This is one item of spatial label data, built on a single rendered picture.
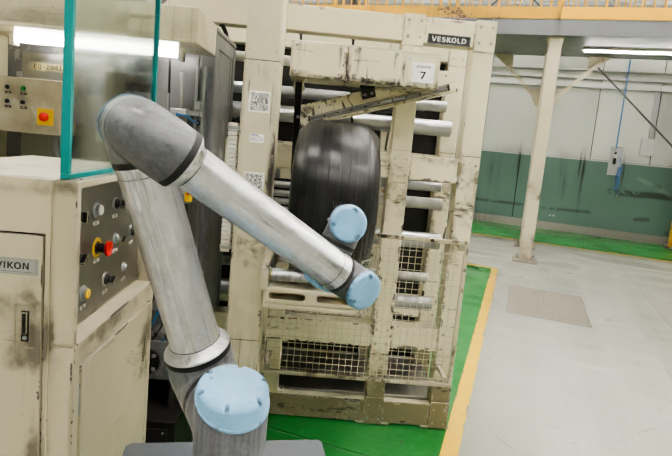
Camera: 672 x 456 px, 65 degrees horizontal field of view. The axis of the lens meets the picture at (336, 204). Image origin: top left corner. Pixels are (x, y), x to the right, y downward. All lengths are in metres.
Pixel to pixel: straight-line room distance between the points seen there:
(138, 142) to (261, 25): 1.10
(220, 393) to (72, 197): 0.52
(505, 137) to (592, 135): 1.56
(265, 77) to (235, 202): 1.00
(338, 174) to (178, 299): 0.78
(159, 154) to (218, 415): 0.51
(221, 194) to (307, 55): 1.29
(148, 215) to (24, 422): 0.59
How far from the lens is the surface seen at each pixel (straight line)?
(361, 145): 1.81
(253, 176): 1.94
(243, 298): 2.03
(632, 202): 11.18
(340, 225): 1.28
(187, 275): 1.15
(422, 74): 2.22
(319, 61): 2.20
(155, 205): 1.09
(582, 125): 11.11
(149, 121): 0.96
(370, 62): 2.20
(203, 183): 0.97
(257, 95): 1.94
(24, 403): 1.43
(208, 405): 1.12
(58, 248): 1.29
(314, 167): 1.74
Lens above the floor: 1.41
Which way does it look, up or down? 7 degrees down
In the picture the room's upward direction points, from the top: 5 degrees clockwise
